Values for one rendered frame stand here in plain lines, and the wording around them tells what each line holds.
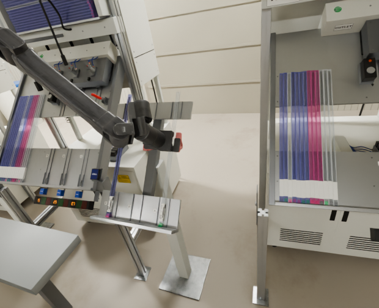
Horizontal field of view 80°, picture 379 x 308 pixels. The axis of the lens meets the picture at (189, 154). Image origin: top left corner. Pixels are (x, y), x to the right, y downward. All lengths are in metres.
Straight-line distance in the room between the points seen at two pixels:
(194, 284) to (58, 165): 1.00
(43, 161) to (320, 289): 1.61
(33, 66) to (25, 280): 0.76
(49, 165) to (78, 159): 0.18
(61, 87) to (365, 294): 1.63
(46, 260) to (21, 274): 0.09
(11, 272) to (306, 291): 1.38
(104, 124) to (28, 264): 0.71
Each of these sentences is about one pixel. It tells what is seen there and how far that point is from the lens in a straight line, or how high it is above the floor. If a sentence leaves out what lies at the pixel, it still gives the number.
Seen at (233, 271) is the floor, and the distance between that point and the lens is 1.56.
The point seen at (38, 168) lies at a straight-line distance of 1.43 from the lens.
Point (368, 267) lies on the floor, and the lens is 1.73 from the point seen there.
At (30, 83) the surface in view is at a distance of 1.74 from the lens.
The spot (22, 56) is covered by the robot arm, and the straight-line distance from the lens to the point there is 0.81.
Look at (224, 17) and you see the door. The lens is 3.22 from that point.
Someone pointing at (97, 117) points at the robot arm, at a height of 1.14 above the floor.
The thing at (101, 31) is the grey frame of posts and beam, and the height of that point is 1.33.
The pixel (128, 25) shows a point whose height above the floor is 1.34.
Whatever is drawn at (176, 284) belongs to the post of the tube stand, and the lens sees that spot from 1.54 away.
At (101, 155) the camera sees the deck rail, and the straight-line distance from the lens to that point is 1.16.
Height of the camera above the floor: 1.34
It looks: 31 degrees down
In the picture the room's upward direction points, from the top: 10 degrees counter-clockwise
